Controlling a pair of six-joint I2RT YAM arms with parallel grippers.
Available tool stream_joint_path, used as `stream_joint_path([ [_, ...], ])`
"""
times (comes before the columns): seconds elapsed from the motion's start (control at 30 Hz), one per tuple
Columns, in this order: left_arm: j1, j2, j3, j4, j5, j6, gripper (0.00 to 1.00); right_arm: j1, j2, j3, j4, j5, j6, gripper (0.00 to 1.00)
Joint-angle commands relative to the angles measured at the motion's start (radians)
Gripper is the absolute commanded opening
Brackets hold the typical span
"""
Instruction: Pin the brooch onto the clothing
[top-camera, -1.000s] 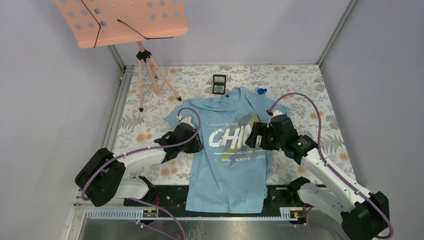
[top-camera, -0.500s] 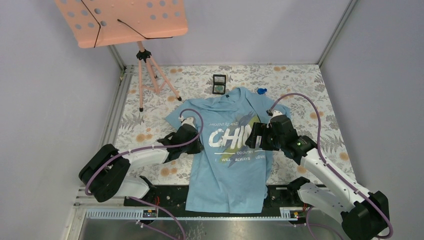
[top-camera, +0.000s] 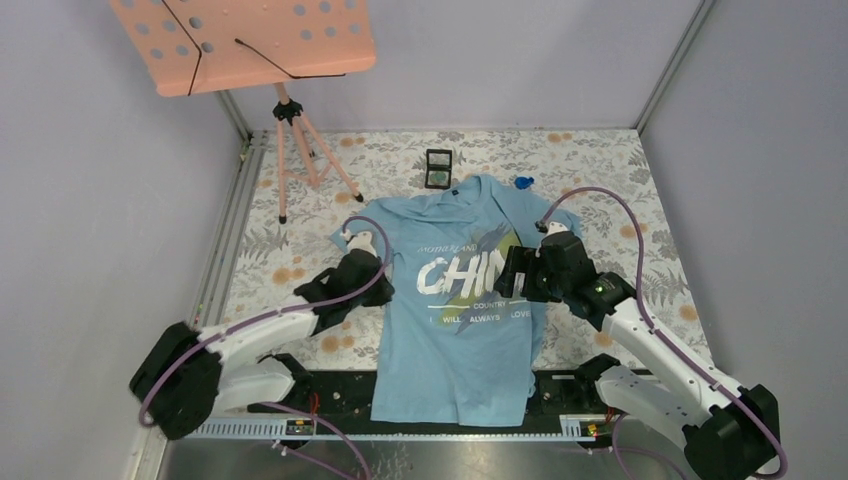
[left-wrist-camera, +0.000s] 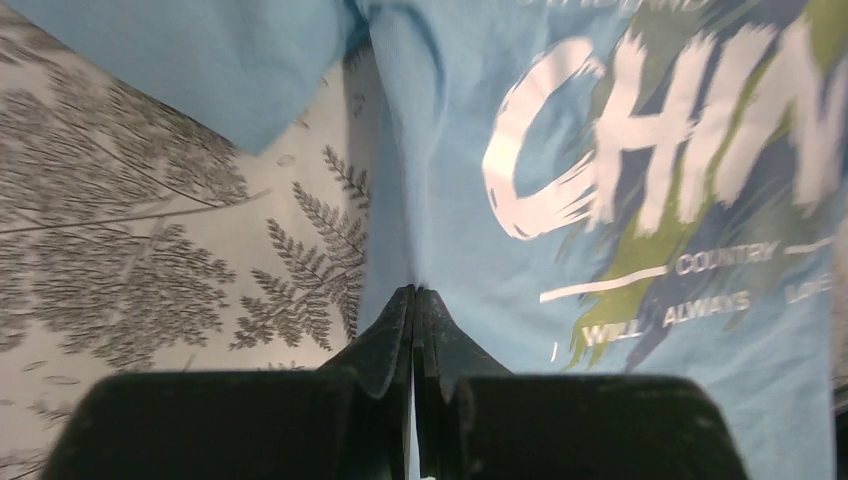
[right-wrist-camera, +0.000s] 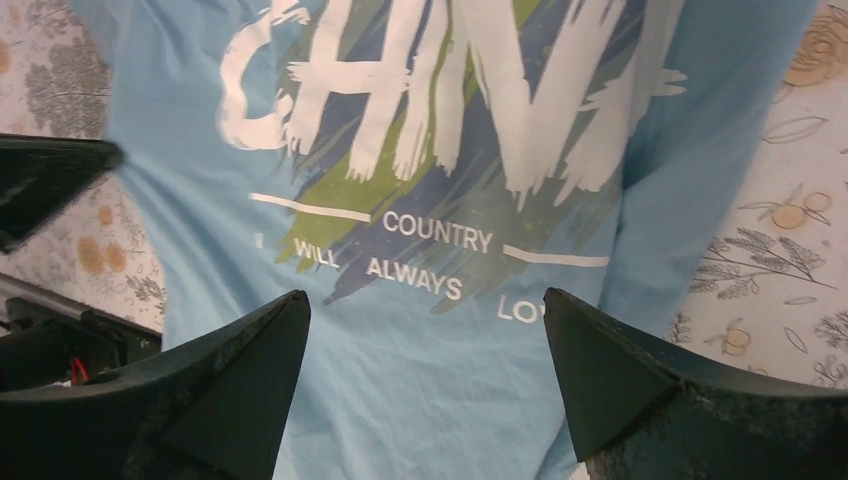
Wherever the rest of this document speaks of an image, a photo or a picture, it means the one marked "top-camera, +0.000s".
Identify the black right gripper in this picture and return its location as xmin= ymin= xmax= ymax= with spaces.
xmin=492 ymin=245 xmax=570 ymax=303

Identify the light blue printed t-shirt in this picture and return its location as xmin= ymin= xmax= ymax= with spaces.
xmin=329 ymin=174 xmax=584 ymax=429

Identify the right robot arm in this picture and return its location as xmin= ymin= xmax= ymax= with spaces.
xmin=495 ymin=231 xmax=781 ymax=479

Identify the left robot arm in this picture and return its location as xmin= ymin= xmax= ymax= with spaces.
xmin=129 ymin=248 xmax=394 ymax=440

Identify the black square brooch box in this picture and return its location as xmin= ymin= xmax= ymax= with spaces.
xmin=425 ymin=149 xmax=453 ymax=190

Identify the small blue plastic piece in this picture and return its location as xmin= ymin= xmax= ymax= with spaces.
xmin=513 ymin=176 xmax=535 ymax=190

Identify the floral patterned table mat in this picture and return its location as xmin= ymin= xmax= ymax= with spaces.
xmin=210 ymin=129 xmax=715 ymax=372

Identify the pink music stand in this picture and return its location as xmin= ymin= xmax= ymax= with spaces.
xmin=110 ymin=0 xmax=376 ymax=223

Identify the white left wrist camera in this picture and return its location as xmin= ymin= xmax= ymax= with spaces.
xmin=342 ymin=230 xmax=377 ymax=257

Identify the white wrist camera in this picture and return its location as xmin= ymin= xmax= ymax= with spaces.
xmin=535 ymin=221 xmax=570 ymax=239
xmin=342 ymin=230 xmax=377 ymax=257

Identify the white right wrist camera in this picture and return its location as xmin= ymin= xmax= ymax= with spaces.
xmin=535 ymin=221 xmax=570 ymax=239

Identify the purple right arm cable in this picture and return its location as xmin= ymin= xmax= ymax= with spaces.
xmin=536 ymin=186 xmax=790 ymax=480

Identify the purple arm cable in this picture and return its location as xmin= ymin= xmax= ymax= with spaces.
xmin=137 ymin=215 xmax=393 ymax=480
xmin=536 ymin=186 xmax=790 ymax=480

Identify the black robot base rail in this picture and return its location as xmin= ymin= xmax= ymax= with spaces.
xmin=248 ymin=353 xmax=622 ymax=430

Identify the slotted white cable duct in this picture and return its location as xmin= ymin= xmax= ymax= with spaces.
xmin=187 ymin=414 xmax=613 ymax=442

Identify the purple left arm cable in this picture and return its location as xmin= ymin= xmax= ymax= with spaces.
xmin=137 ymin=215 xmax=393 ymax=480

